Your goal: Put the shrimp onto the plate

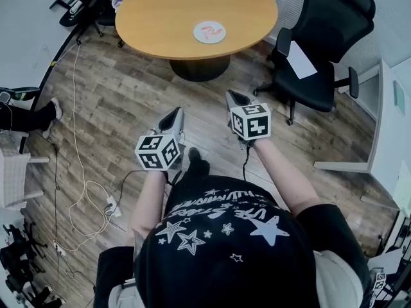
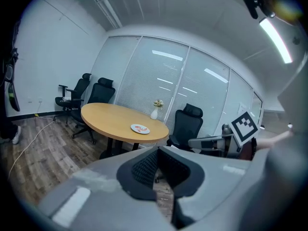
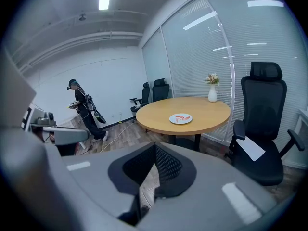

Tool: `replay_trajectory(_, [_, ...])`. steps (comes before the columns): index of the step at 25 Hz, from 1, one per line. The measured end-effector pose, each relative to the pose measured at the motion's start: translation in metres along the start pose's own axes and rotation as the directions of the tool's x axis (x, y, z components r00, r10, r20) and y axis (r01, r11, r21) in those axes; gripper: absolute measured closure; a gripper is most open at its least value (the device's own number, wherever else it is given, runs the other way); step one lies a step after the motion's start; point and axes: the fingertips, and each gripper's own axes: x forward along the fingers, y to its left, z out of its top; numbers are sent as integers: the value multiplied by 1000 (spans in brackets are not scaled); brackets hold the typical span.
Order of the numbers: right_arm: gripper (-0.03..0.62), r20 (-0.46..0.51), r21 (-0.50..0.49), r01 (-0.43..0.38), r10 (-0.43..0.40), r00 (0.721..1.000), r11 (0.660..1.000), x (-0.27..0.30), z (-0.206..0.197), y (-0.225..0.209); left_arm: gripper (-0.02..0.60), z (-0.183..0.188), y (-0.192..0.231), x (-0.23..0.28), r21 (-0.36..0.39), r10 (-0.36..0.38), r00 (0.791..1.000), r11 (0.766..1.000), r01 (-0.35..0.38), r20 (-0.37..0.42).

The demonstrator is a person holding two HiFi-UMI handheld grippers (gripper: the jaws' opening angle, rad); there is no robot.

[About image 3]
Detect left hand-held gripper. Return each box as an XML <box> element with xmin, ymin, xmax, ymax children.
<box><xmin>21</xmin><ymin>104</ymin><xmax>90</xmax><ymax>146</ymax></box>

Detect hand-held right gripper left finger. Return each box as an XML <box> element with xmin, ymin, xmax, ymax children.
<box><xmin>62</xmin><ymin>142</ymin><xmax>156</xmax><ymax>226</ymax></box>

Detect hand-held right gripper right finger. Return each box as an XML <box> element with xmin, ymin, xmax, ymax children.
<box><xmin>138</xmin><ymin>142</ymin><xmax>278</xmax><ymax>231</ymax></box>

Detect white plate with food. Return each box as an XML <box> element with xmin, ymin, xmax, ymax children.
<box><xmin>169</xmin><ymin>113</ymin><xmax>193</xmax><ymax>125</ymax></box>

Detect white paper sheet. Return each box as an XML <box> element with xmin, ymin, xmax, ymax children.
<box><xmin>235</xmin><ymin>138</ymin><xmax>266</xmax><ymax>162</ymax></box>

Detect black mesh office chair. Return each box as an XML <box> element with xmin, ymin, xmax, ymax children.
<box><xmin>225</xmin><ymin>61</ymin><xmax>306</xmax><ymax>187</ymax></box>
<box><xmin>152</xmin><ymin>78</ymin><xmax>170</xmax><ymax>103</ymax></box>
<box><xmin>129</xmin><ymin>81</ymin><xmax>150</xmax><ymax>113</ymax></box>

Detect round wooden table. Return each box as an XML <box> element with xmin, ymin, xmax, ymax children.
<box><xmin>135</xmin><ymin>96</ymin><xmax>231</xmax><ymax>153</ymax></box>

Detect white ceiling pipes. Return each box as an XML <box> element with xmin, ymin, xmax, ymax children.
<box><xmin>12</xmin><ymin>31</ymin><xmax>144</xmax><ymax>73</ymax></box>

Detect white vase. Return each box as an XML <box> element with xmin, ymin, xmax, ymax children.
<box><xmin>208</xmin><ymin>84</ymin><xmax>218</xmax><ymax>103</ymax></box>

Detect white low cabinet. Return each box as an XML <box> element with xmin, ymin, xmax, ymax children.
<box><xmin>287</xmin><ymin>108</ymin><xmax>308</xmax><ymax>169</ymax></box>

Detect flower bouquet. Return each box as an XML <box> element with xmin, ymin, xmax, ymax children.
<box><xmin>205</xmin><ymin>73</ymin><xmax>220</xmax><ymax>86</ymax></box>

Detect white floor cable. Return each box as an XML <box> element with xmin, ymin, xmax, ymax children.
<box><xmin>101</xmin><ymin>121</ymin><xmax>135</xmax><ymax>154</ymax></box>

